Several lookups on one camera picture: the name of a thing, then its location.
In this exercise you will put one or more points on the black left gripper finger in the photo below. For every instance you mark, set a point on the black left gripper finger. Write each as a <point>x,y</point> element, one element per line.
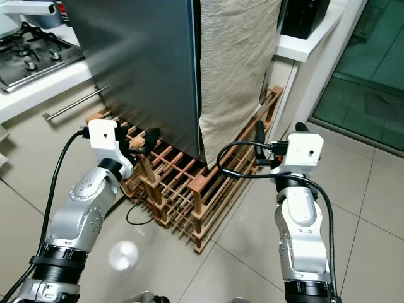
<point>153,140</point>

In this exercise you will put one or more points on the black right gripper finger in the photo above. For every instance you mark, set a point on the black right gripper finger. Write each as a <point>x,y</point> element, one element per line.
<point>302,127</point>
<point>260,139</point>

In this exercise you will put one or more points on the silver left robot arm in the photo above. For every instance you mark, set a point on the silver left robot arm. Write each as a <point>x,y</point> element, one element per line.
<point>82,208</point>

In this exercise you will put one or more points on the dark grey mini fridge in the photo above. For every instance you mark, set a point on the dark grey mini fridge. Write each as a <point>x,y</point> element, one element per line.
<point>139,63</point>

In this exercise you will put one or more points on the wooden slatted rack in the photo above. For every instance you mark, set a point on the wooden slatted rack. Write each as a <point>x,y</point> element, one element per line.
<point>177,189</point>

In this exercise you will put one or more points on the glass sliding door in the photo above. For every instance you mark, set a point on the glass sliding door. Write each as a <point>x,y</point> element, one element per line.
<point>366,82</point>

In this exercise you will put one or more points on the white shelf unit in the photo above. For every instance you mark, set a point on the white shelf unit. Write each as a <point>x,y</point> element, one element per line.
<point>293,47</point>

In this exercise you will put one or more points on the white kitchen cabinet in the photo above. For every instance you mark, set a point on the white kitchen cabinet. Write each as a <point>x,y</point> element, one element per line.
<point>38,101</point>

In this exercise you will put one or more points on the black box device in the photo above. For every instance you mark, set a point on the black box device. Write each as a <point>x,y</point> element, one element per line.
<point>306,19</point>

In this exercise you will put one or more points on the steel gas hob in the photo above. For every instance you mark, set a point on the steel gas hob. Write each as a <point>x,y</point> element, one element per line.
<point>38,60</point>

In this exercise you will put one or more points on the grey robot left leg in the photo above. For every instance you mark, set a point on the grey robot left leg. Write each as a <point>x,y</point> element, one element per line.
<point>146,298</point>

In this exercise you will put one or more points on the grey robot leg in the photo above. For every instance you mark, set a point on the grey robot leg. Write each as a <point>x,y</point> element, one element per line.
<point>240,300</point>
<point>146,298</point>

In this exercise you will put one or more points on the grey robot right leg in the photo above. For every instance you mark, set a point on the grey robot right leg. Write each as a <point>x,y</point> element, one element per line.
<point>240,300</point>

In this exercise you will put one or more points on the dark red-label sauce bottle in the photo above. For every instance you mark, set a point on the dark red-label sauce bottle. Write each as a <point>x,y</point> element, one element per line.
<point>63,12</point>

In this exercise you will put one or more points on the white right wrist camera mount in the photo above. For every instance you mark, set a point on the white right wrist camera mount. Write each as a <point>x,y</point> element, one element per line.
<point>303,151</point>

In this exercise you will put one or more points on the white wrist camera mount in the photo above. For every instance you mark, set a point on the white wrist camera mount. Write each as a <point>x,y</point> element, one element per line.
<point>303,151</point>
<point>104,136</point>

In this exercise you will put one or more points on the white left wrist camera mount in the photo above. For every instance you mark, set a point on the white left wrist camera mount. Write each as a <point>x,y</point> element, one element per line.
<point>104,136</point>

